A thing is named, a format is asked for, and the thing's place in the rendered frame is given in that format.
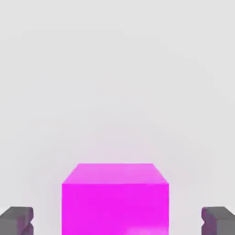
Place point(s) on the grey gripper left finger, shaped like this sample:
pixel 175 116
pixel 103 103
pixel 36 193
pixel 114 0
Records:
pixel 14 221

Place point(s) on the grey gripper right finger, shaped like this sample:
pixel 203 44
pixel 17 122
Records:
pixel 220 221

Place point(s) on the small magenta cube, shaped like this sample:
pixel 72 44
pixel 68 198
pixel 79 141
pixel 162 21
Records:
pixel 115 202

